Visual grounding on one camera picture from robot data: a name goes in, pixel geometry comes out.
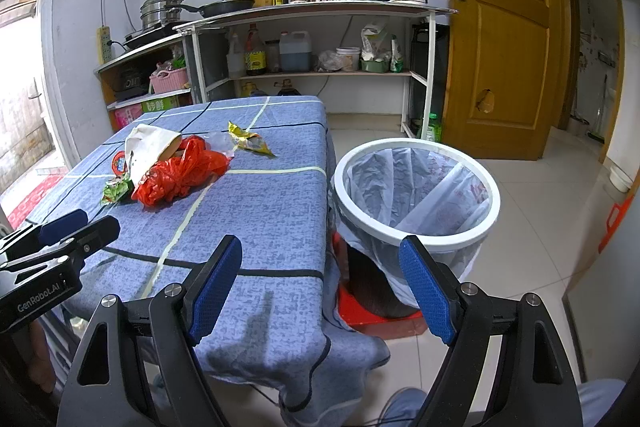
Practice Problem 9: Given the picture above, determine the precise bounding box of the blue liquid jug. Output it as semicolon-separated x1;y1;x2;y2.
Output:
279;30;311;72

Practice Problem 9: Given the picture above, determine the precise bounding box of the blue checked tablecloth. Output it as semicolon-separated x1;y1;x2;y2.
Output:
28;95;390;426

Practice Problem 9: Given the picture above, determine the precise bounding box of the orange container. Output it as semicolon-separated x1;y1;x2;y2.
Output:
598;194;634;254

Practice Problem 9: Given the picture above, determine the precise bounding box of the black frying pan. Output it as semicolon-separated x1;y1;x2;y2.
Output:
175;0;254;18

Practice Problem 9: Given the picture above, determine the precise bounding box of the green bottle on floor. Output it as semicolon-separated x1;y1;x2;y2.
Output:
426;113;442;143

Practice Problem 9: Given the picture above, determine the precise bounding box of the red plastic bag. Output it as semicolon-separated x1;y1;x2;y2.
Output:
131;135;230;207

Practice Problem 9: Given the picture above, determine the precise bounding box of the green snack wrapper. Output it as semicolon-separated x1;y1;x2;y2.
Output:
101;176;134;205

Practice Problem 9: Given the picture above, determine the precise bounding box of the wooden side cabinet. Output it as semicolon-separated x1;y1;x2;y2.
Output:
94;34;194;131

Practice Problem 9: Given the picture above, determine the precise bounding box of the yellow snack wrapper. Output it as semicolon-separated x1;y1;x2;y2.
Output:
228;121;274;157

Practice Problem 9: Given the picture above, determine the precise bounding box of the wooden door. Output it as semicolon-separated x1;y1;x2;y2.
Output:
442;0;563;160

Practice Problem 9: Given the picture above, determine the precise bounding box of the white metal shelf rack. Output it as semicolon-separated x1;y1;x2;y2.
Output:
176;0;457;139

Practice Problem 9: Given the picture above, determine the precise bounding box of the soy sauce bottle on shelf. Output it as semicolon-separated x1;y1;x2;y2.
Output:
244;23;267;76

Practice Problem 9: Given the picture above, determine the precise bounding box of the steel steamer pot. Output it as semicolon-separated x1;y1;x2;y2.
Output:
140;0;184;30

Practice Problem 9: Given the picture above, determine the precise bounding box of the power strip on wall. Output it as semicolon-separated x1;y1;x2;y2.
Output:
96;26;113;65

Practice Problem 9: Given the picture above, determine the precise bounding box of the white trash bin with liner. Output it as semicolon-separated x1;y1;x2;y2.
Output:
331;138;501;308

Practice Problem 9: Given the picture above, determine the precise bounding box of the white paper bag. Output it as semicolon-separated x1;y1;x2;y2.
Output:
125;124;182;186

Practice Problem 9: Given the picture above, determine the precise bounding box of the pink plastic basket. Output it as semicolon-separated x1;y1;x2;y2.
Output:
150;68;190;94

